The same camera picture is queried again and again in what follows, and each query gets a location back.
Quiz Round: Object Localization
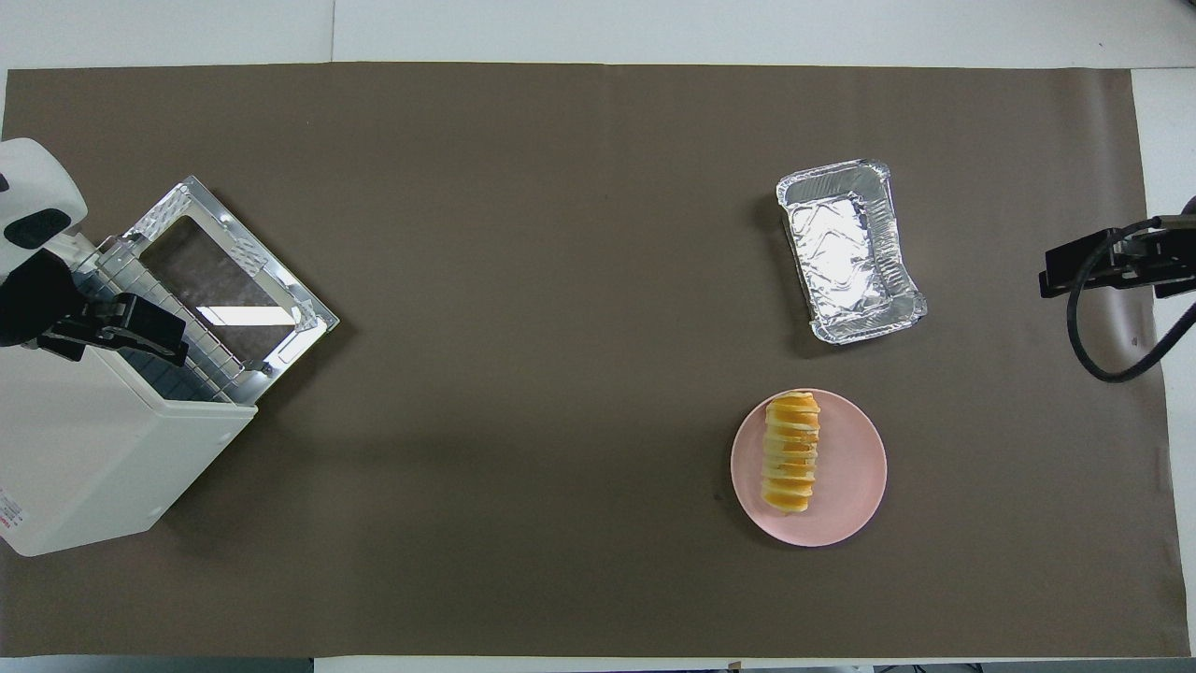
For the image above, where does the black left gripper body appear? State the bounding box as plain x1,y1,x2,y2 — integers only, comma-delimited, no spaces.
0,251,90,349

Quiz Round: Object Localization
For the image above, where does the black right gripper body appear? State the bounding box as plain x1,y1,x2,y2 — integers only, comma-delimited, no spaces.
1135,224,1196,279

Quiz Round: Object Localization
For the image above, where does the aluminium foil tray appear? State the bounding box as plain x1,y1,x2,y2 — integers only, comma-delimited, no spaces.
776,159,929,346

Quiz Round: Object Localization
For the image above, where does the sliced yellow bread loaf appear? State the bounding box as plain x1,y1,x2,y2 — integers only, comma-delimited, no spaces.
761,392,822,515

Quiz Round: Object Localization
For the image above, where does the glass oven door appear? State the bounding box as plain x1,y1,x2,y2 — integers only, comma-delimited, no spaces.
121,176,340,379

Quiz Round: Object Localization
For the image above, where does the white toaster oven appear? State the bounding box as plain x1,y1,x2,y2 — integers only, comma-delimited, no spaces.
0,238,259,558

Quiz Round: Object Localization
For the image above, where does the pink round plate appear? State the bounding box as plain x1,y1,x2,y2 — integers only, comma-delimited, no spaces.
730,388,889,549

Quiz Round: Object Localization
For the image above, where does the brown paper table mat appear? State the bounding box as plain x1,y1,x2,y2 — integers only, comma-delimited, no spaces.
0,62,1192,660

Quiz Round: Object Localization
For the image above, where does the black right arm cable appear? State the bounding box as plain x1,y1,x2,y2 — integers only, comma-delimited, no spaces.
1067,217,1196,383

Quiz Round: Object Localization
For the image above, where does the metal wire oven rack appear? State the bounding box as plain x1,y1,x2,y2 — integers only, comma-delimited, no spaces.
75,238,258,405

